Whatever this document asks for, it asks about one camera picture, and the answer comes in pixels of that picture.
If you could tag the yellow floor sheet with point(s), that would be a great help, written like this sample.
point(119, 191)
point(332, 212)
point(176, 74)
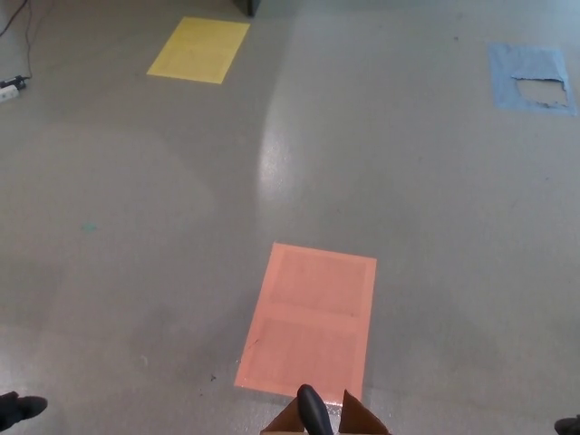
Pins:
point(199, 50)

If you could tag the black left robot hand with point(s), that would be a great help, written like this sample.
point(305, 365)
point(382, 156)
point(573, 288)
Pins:
point(20, 407)

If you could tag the orange floor sheet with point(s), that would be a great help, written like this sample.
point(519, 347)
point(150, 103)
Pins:
point(312, 312)

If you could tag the brown cardboard box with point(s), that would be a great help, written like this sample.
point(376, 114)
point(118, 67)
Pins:
point(358, 414)

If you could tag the white power strip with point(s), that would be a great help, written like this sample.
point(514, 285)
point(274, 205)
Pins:
point(8, 93)

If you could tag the torn blue floor sheet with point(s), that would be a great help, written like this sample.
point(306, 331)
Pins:
point(521, 61)

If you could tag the dark furniture base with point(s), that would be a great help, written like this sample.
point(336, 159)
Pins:
point(248, 6)

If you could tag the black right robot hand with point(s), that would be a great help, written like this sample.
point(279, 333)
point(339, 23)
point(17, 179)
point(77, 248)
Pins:
point(570, 427)

